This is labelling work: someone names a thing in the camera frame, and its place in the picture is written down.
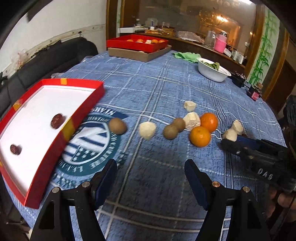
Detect orange tangerine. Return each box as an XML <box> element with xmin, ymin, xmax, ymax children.
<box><xmin>189</xmin><ymin>126</ymin><xmax>211</xmax><ymax>148</ymax></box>
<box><xmin>200</xmin><ymin>113</ymin><xmax>218</xmax><ymax>133</ymax></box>

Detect brown kiwi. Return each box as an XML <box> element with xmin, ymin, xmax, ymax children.
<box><xmin>172</xmin><ymin>118</ymin><xmax>186</xmax><ymax>133</ymax></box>
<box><xmin>163</xmin><ymin>124</ymin><xmax>179</xmax><ymax>140</ymax></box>
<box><xmin>108</xmin><ymin>118</ymin><xmax>127</xmax><ymax>135</ymax></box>

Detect dark red jujube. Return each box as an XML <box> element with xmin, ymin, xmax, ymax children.
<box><xmin>50</xmin><ymin>113</ymin><xmax>66</xmax><ymax>129</ymax></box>
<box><xmin>10</xmin><ymin>144</ymin><xmax>22</xmax><ymax>155</ymax></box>

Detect person's right hand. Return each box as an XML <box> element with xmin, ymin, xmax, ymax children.
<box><xmin>265</xmin><ymin>186</ymin><xmax>295</xmax><ymax>221</ymax></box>

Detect black red small jar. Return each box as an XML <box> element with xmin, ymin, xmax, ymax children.
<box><xmin>247</xmin><ymin>86</ymin><xmax>261</xmax><ymax>101</ymax></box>

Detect black device on table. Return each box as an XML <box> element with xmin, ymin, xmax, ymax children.
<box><xmin>229</xmin><ymin>72</ymin><xmax>246</xmax><ymax>88</ymax></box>

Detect white bowl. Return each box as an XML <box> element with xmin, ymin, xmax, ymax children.
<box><xmin>198</xmin><ymin>58</ymin><xmax>231</xmax><ymax>82</ymax></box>

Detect green leaves in bowl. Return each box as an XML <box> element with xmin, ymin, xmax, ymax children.
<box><xmin>202</xmin><ymin>61</ymin><xmax>220</xmax><ymax>71</ymax></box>

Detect blue plaid tablecloth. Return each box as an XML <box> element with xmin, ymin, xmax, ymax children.
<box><xmin>3</xmin><ymin>49</ymin><xmax>289</xmax><ymax>241</ymax></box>

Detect red tray with white inside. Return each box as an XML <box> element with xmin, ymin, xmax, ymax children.
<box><xmin>1</xmin><ymin>78</ymin><xmax>105</xmax><ymax>209</ymax></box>

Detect green cloth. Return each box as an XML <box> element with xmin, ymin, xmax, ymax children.
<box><xmin>173</xmin><ymin>52</ymin><xmax>201</xmax><ymax>63</ymax></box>

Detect pink cup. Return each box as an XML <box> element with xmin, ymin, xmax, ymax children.
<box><xmin>214</xmin><ymin>31</ymin><xmax>227</xmax><ymax>53</ymax></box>

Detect wooden sideboard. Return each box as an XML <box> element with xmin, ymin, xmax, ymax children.
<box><xmin>137</xmin><ymin>33</ymin><xmax>245</xmax><ymax>74</ymax></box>

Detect brown cardboard box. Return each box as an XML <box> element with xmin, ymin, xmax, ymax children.
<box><xmin>108</xmin><ymin>45</ymin><xmax>171</xmax><ymax>62</ymax></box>

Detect far red tray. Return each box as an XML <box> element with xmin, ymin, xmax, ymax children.
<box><xmin>106</xmin><ymin>34</ymin><xmax>168</xmax><ymax>53</ymax></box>

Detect black sofa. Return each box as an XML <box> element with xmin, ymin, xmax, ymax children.
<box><xmin>0</xmin><ymin>37</ymin><xmax>98</xmax><ymax>118</ymax></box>

